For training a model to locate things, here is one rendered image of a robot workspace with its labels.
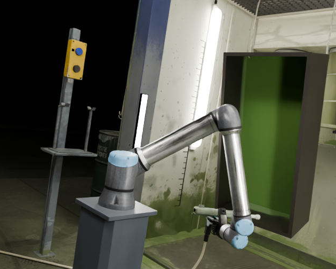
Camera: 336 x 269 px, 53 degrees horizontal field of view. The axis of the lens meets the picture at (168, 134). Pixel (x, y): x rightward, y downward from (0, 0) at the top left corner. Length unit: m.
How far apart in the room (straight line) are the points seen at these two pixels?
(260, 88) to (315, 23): 1.07
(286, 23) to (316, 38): 0.36
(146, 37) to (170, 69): 0.35
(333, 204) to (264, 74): 1.38
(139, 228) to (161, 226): 1.32
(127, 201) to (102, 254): 0.27
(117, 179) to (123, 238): 0.28
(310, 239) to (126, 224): 1.99
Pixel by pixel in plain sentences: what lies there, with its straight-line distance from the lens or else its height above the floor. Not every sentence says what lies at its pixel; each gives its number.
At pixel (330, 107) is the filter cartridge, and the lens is 3.35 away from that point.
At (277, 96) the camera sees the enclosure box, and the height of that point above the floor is 1.40.
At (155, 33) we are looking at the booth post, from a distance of 2.70.
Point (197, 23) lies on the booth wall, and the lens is 3.06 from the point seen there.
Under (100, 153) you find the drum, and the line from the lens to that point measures 3.39.
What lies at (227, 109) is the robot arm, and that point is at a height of 1.21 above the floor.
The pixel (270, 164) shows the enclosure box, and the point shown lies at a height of 0.89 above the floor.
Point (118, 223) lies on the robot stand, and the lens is 1.65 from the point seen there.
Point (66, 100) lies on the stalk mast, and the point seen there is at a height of 1.14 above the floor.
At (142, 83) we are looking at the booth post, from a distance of 2.60.
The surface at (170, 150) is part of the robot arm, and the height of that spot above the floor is 0.95.
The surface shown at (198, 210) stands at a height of 0.59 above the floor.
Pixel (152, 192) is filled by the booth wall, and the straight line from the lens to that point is 2.86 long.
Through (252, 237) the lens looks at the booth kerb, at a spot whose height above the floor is 0.11.
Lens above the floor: 1.13
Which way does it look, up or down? 3 degrees down
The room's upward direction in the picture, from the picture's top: 9 degrees clockwise
